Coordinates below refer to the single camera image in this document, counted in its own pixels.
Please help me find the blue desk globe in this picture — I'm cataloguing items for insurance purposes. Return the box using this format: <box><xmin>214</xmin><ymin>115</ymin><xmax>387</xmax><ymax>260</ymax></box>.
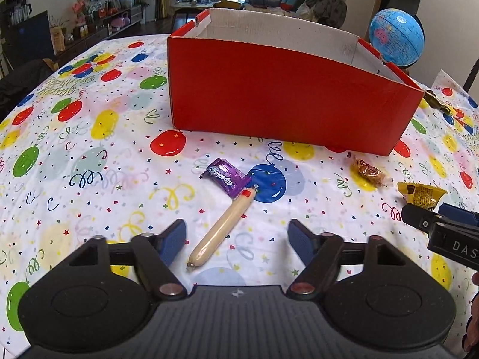
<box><xmin>368</xmin><ymin>8</ymin><xmax>426</xmax><ymax>70</ymax></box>

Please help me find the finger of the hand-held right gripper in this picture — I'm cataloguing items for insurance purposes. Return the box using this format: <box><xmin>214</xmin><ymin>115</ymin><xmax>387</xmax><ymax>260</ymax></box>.
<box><xmin>401</xmin><ymin>203</ymin><xmax>444</xmax><ymax>233</ymax></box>
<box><xmin>439</xmin><ymin>202</ymin><xmax>479</xmax><ymax>227</ymax></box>

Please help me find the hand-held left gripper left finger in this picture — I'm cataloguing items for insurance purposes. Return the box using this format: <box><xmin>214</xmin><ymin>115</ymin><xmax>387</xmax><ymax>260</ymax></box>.
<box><xmin>69</xmin><ymin>218</ymin><xmax>188</xmax><ymax>300</ymax></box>

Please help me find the beige sausage stick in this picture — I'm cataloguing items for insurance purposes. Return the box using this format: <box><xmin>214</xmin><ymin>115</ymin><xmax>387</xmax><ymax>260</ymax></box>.
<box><xmin>188</xmin><ymin>186</ymin><xmax>259</xmax><ymax>272</ymax></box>

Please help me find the person's right hand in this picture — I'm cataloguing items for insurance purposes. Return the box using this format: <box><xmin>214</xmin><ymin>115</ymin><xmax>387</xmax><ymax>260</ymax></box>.
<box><xmin>465</xmin><ymin>271</ymin><xmax>479</xmax><ymax>349</ymax></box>

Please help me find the round white coffee table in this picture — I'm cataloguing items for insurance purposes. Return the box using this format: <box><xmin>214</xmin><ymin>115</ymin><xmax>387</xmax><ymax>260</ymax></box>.
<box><xmin>170</xmin><ymin>0</ymin><xmax>222</xmax><ymax>34</ymax></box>

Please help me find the yellow snack packet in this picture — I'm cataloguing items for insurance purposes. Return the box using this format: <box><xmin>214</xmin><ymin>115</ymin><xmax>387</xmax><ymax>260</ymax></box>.
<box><xmin>397</xmin><ymin>182</ymin><xmax>448</xmax><ymax>212</ymax></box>

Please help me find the pink flower bouquet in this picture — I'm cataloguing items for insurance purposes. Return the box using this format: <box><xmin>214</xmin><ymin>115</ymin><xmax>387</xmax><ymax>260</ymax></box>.
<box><xmin>72</xmin><ymin>0</ymin><xmax>89</xmax><ymax>23</ymax></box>

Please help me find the pile of clothes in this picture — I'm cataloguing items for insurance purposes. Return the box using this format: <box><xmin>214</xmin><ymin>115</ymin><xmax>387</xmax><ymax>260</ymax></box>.
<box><xmin>298</xmin><ymin>0</ymin><xmax>347</xmax><ymax>29</ymax></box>

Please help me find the red cardboard box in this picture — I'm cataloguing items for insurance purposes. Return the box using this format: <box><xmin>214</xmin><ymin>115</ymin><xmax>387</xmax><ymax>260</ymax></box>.
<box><xmin>167</xmin><ymin>7</ymin><xmax>426</xmax><ymax>157</ymax></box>

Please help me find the black tall cabinet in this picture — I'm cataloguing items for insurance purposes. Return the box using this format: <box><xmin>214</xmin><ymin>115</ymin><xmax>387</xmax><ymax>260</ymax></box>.
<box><xmin>0</xmin><ymin>10</ymin><xmax>55</xmax><ymax>70</ymax></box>

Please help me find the balloon printed tablecloth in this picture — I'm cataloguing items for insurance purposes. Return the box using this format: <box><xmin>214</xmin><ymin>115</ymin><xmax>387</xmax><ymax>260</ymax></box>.
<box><xmin>0</xmin><ymin>34</ymin><xmax>479</xmax><ymax>359</ymax></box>

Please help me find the golden brown wrapped candy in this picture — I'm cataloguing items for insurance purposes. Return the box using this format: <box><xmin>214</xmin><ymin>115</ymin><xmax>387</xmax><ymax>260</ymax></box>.
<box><xmin>351</xmin><ymin>156</ymin><xmax>394</xmax><ymax>188</ymax></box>

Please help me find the olive green snack wrapper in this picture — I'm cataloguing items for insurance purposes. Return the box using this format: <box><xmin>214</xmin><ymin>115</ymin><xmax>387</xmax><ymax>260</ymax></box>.
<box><xmin>423</xmin><ymin>90</ymin><xmax>456</xmax><ymax>115</ymax></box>

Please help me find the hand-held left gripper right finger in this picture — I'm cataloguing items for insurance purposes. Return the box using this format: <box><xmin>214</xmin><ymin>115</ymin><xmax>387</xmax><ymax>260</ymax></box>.
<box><xmin>286</xmin><ymin>218</ymin><xmax>412</xmax><ymax>301</ymax></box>

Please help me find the dark television cabinet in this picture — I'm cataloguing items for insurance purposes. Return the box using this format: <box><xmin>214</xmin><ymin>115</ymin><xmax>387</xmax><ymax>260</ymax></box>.
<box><xmin>56</xmin><ymin>3</ymin><xmax>145</xmax><ymax>59</ymax></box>

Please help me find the brown paper bag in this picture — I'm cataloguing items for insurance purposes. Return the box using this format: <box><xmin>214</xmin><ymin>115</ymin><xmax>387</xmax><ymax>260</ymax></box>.
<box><xmin>50</xmin><ymin>26</ymin><xmax>66</xmax><ymax>54</ymax></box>

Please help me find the purple candy packet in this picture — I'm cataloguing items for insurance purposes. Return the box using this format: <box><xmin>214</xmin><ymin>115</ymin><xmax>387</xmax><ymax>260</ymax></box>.
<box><xmin>199</xmin><ymin>158</ymin><xmax>252</xmax><ymax>199</ymax></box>

